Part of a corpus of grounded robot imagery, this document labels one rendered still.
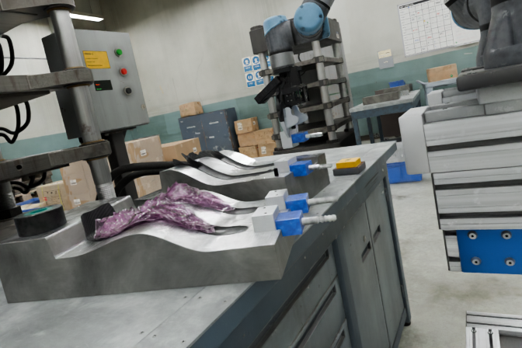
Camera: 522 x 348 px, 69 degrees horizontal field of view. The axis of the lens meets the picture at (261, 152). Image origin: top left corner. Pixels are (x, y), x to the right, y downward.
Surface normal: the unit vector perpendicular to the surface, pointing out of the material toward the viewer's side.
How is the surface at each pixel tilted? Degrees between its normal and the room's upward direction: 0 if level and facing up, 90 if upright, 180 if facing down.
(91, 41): 90
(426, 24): 90
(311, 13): 90
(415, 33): 90
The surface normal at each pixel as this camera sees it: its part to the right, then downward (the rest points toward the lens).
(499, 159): -0.47, 0.20
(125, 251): -0.21, 0.16
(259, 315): 0.85, -0.11
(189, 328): -0.20, -0.97
